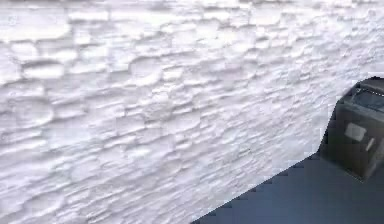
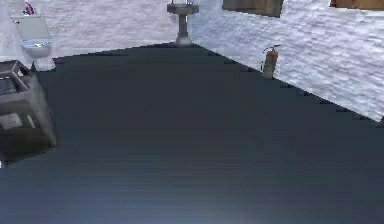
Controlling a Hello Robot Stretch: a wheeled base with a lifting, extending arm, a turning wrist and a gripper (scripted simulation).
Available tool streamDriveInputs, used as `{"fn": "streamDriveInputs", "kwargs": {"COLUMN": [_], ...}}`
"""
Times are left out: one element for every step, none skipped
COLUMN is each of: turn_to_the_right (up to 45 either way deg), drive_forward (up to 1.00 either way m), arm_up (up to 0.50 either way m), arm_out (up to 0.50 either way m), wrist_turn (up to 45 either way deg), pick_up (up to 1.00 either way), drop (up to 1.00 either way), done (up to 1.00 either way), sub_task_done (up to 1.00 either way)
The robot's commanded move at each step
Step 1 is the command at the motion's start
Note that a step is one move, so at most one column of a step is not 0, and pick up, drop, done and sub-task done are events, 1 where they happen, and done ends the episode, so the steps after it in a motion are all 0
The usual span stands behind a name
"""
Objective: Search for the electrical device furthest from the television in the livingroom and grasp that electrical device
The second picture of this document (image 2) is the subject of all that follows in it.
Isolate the grey pedestal sink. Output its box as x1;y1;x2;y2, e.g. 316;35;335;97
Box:
166;0;200;47

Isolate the grey shelf unit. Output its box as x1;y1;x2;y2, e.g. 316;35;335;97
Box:
0;59;58;164

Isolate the red fire extinguisher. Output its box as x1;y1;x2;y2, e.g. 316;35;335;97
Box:
260;44;282;80

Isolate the brown framed picture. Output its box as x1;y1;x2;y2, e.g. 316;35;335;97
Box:
329;0;384;11
222;0;285;19

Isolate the white toilet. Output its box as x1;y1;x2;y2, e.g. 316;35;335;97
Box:
11;14;57;72

